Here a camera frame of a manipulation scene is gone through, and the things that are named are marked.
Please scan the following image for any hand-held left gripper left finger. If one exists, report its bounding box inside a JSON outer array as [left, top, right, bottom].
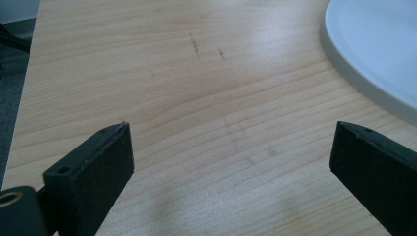
[[42, 121, 135, 236]]

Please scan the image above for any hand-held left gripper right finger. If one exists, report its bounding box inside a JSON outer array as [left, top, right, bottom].
[[328, 120, 417, 236]]

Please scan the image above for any white plate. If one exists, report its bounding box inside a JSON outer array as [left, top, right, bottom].
[[320, 0, 417, 126]]

